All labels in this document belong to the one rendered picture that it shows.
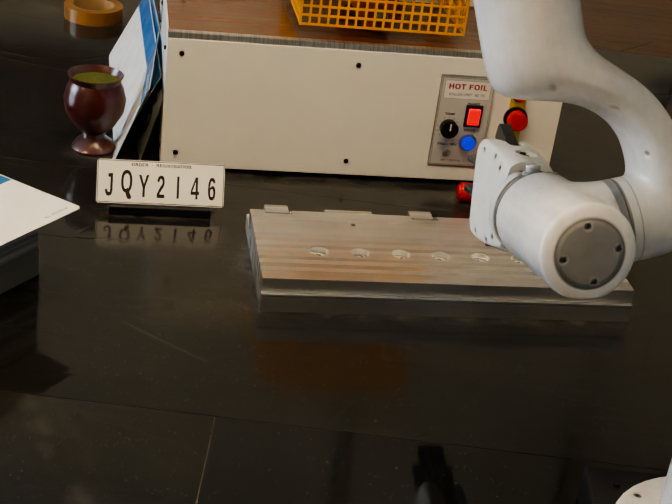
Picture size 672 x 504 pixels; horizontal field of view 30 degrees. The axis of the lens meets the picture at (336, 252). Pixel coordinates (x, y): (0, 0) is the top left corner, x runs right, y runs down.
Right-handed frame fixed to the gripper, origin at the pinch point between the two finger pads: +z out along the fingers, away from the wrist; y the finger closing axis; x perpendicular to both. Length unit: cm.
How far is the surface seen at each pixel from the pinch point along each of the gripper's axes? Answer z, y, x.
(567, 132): 66, 5, 33
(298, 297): 7.0, 16.2, -17.8
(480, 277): 8.8, 13.7, 3.6
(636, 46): 113, -6, 63
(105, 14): 102, -6, -41
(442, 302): 7.0, 16.3, -1.1
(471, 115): 39.7, -0.7, 9.4
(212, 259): 19.1, 15.5, -26.6
